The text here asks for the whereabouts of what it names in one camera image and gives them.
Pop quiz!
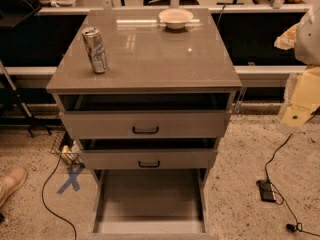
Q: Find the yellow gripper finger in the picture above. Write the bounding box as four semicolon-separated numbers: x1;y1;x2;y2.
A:
277;66;320;134

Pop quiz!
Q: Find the silver blue redbull can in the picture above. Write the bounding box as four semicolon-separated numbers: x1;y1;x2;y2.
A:
82;27;108;74

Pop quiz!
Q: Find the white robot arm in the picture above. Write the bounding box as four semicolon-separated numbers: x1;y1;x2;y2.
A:
274;6;320;129

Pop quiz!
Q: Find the top grey drawer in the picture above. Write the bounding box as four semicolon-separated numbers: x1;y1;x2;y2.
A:
60;111;231;139

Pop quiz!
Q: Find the grey drawer cabinet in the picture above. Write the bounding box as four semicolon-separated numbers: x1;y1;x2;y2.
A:
45;7;243;240

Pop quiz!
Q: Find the middle grey drawer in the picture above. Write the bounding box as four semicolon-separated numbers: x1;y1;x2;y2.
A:
80;150;217;169

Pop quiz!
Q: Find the bottom grey open drawer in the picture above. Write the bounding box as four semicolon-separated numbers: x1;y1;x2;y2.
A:
79;169;217;240

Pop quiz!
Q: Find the black power adapter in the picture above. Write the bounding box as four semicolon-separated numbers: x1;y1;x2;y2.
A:
256;180;276;203

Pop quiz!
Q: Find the white ceramic bowl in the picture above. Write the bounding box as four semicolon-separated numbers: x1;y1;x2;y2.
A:
159;8;193;29

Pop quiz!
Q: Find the blue tape cross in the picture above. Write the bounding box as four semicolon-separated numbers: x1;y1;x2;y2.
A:
57;165;84;194

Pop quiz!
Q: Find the black chair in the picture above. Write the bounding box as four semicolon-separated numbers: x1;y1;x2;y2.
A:
0;0;41;29

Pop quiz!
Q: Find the tan shoe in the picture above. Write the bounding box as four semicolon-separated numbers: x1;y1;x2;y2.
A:
0;166;28;207

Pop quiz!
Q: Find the black floor cable right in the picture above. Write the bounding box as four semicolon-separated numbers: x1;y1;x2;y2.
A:
264;110;320;238

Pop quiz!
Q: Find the black floor cable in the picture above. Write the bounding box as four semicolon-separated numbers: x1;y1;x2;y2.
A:
41;155;78;240
264;110;320;238

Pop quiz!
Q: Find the wire basket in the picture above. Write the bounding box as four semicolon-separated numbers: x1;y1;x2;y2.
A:
50;128;82;165

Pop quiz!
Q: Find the black floor cable left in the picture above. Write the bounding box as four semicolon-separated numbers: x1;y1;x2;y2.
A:
41;155;78;240

